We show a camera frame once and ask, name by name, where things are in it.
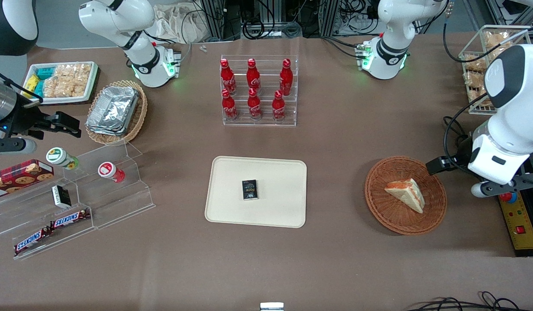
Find brown round wicker basket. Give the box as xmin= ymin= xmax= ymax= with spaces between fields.
xmin=365 ymin=156 xmax=447 ymax=236

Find clear acrylic stepped shelf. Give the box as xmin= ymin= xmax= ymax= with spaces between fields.
xmin=0 ymin=140 xmax=156 ymax=260

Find dark brown under tray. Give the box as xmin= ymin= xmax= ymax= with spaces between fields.
xmin=27 ymin=65 xmax=102 ymax=107

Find cream rectangular tray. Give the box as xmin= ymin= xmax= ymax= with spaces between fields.
xmin=205 ymin=156 xmax=308 ymax=228

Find aluminium foil container stack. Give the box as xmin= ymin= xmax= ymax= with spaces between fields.
xmin=86 ymin=86 xmax=140 ymax=136

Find yellow snack packet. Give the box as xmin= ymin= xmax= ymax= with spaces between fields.
xmin=23 ymin=74 xmax=41 ymax=94

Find red cola bottle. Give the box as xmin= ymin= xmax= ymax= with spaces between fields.
xmin=221 ymin=89 xmax=239 ymax=121
xmin=220 ymin=59 xmax=237 ymax=96
xmin=272 ymin=90 xmax=286 ymax=122
xmin=247 ymin=88 xmax=263 ymax=121
xmin=247 ymin=58 xmax=261 ymax=94
xmin=279 ymin=59 xmax=294 ymax=96

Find clear rice cracker bag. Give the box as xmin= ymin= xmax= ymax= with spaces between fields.
xmin=68 ymin=63 xmax=92 ymax=98
xmin=42 ymin=65 xmax=71 ymax=98

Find white cloth bag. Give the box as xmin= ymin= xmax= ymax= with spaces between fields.
xmin=152 ymin=3 xmax=207 ymax=44

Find clear acrylic bottle rack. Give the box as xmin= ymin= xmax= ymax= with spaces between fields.
xmin=220 ymin=55 xmax=300 ymax=127

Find white wire basket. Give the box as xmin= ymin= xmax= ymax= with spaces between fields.
xmin=458 ymin=25 xmax=533 ymax=115

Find small black packet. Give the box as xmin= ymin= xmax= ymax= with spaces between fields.
xmin=242 ymin=179 xmax=259 ymax=201

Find black floor cables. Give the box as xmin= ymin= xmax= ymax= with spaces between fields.
xmin=406 ymin=291 xmax=529 ymax=311

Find green lidded cup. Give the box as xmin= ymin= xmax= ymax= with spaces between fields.
xmin=46 ymin=147 xmax=80 ymax=170

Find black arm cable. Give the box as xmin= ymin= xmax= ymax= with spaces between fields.
xmin=442 ymin=15 xmax=533 ymax=63

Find yellow emergency stop box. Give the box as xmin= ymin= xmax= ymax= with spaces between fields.
xmin=497 ymin=191 xmax=533 ymax=251

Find white snack tray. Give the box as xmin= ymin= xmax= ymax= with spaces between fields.
xmin=22 ymin=61 xmax=98 ymax=105

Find red lidded cup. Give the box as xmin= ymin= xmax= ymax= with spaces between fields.
xmin=98 ymin=161 xmax=126 ymax=184

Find light oval wicker basket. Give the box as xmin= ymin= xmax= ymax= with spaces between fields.
xmin=85 ymin=80 xmax=148 ymax=145

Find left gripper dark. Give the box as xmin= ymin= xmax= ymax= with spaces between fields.
xmin=426 ymin=157 xmax=533 ymax=198

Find clear bag of pastries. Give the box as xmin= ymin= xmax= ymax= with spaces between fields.
xmin=484 ymin=30 xmax=516 ymax=51
xmin=461 ymin=54 xmax=488 ymax=73
xmin=463 ymin=71 xmax=494 ymax=108

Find triangular sandwich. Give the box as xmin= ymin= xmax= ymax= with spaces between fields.
xmin=384 ymin=178 xmax=425 ymax=214

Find brown Snickers bar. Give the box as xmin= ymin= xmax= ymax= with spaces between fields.
xmin=13 ymin=226 xmax=54 ymax=256
xmin=49 ymin=208 xmax=91 ymax=230

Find aluminium profile frame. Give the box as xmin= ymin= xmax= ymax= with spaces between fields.
xmin=320 ymin=0 xmax=341 ymax=38
xmin=201 ymin=0 xmax=242 ymax=42

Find red plaid cookie box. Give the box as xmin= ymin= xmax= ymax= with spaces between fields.
xmin=0 ymin=159 xmax=55 ymax=200

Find small black white box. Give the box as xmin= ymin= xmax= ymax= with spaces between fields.
xmin=51 ymin=184 xmax=72 ymax=209

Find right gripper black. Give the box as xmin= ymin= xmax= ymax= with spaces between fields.
xmin=0 ymin=103 xmax=82 ymax=157

